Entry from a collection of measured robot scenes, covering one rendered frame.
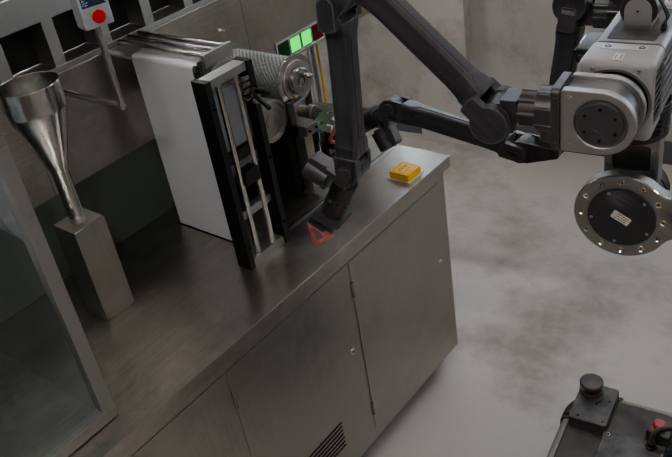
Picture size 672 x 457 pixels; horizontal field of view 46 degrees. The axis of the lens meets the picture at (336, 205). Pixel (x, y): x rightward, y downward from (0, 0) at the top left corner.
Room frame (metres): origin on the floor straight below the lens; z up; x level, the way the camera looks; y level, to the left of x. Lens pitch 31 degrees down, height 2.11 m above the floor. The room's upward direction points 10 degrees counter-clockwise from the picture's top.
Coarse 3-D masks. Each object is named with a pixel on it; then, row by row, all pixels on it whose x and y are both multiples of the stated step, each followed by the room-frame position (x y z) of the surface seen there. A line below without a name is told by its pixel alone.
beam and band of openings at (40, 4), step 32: (0, 0) 1.94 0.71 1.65; (32, 0) 1.98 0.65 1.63; (64, 0) 2.04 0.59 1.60; (128, 0) 2.24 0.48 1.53; (160, 0) 2.35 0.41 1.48; (192, 0) 2.38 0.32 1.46; (0, 32) 1.90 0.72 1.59; (32, 32) 2.02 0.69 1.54; (64, 32) 2.10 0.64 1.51; (128, 32) 2.17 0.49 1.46; (0, 64) 1.88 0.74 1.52; (32, 64) 2.02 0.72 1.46; (64, 64) 2.00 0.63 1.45
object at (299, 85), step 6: (294, 72) 2.11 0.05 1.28; (300, 72) 2.12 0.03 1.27; (306, 72) 2.14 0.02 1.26; (288, 78) 2.10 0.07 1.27; (294, 78) 2.10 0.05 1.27; (300, 78) 2.12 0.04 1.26; (306, 78) 2.13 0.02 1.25; (288, 84) 2.10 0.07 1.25; (294, 84) 2.09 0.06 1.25; (300, 84) 2.12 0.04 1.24; (306, 84) 2.13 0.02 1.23; (294, 90) 2.09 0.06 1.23; (300, 90) 2.11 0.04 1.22
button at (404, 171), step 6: (402, 162) 2.13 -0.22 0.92; (396, 168) 2.10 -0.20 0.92; (402, 168) 2.09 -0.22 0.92; (408, 168) 2.09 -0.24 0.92; (414, 168) 2.08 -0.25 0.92; (420, 168) 2.09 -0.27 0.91; (390, 174) 2.09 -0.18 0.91; (396, 174) 2.07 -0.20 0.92; (402, 174) 2.06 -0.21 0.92; (408, 174) 2.05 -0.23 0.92; (414, 174) 2.06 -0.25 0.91; (402, 180) 2.06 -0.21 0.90; (408, 180) 2.04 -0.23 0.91
